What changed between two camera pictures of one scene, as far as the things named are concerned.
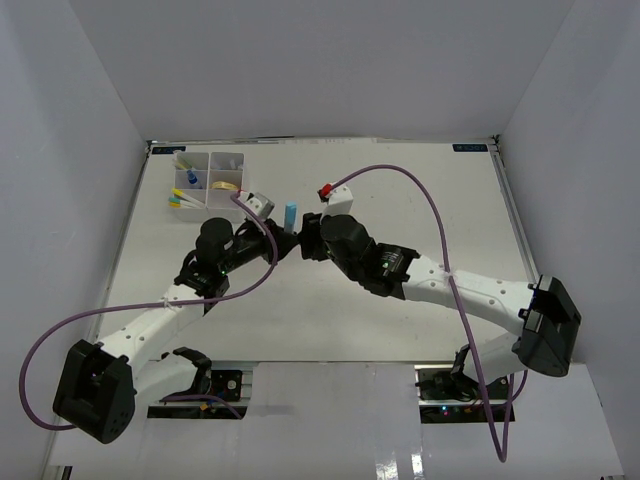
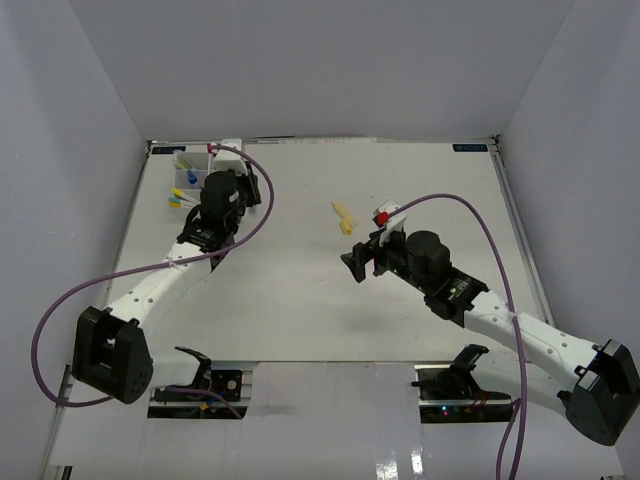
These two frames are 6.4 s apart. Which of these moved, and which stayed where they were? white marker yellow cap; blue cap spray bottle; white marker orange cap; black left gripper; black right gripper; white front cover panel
Moved: black left gripper; black right gripper
Stayed: white marker yellow cap; white front cover panel; blue cap spray bottle; white marker orange cap
